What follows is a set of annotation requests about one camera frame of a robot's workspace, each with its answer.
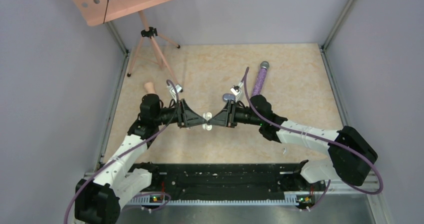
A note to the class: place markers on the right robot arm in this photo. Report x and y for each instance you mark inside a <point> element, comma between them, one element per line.
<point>349,157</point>

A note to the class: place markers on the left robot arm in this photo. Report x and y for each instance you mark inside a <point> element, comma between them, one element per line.
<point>100,199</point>

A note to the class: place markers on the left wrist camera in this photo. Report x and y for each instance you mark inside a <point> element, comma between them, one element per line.
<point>174,90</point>

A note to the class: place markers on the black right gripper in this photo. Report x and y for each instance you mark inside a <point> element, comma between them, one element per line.
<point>226,117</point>

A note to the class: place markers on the lavender charging case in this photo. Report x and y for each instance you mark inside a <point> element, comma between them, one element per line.
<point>229,97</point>

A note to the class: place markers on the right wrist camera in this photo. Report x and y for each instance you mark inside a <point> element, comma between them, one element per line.
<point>237,91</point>

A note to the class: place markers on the purple glitter microphone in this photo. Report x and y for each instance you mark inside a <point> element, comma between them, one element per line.
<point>260,78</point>

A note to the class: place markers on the white oval charging case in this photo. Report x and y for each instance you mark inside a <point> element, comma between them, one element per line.
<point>207,116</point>

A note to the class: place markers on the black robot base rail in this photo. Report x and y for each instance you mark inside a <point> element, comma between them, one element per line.
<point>228,182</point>

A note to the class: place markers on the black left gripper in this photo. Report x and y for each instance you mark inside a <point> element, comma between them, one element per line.
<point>186,117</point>

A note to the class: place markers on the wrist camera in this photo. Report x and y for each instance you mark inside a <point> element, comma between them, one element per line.
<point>174,90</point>
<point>237,91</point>

